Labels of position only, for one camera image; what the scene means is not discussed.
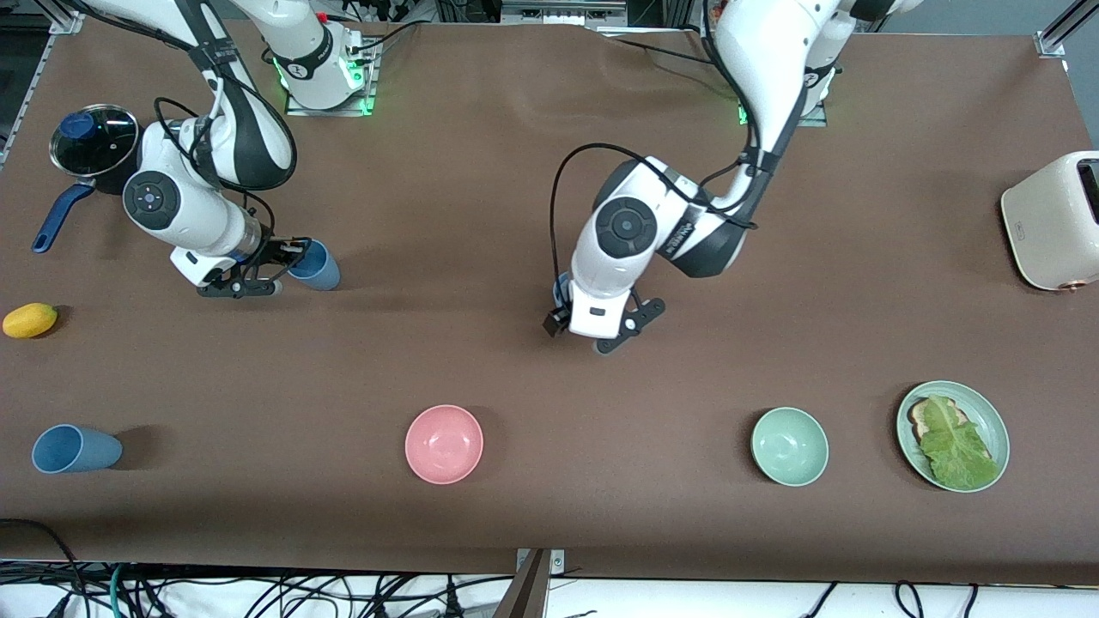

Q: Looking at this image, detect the toasted bread slice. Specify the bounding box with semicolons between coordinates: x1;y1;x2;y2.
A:
908;397;997;464

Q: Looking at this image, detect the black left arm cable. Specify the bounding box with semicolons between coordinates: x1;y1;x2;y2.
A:
549;142;761;297

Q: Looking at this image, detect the brown table cover cloth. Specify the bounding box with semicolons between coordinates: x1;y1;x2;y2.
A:
0;13;1099;585

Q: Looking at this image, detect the mint green plate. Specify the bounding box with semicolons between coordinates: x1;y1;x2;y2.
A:
896;380;1011;494

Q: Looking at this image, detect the small metal table bracket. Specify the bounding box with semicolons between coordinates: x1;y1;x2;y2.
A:
515;548;566;576

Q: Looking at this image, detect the grey support beam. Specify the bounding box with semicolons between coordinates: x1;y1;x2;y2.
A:
492;549;550;618

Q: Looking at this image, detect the pot with blue handle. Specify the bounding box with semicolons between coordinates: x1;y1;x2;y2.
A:
32;172;130;255

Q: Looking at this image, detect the mint green bowl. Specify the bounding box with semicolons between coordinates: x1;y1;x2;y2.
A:
750;407;830;488

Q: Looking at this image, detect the aluminium frame post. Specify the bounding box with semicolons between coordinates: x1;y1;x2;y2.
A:
1035;0;1099;59
52;0;117;35

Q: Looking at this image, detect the yellow lemon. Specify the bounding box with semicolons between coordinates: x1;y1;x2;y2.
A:
3;303;58;339

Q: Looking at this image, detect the pink bowl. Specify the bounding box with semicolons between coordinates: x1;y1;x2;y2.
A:
404;404;484;486

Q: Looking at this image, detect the green lettuce leaf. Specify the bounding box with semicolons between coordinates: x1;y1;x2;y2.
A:
919;395;1001;490

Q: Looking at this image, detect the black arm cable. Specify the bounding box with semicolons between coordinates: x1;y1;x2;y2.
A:
155;77;301;293
549;142;761;297

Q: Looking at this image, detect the cream toaster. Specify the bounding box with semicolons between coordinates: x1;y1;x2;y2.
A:
1001;151;1099;293

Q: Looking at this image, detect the black cable on table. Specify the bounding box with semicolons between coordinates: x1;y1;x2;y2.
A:
601;36;720;68
356;21;422;57

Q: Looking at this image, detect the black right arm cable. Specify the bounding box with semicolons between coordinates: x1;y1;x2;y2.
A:
155;77;301;293

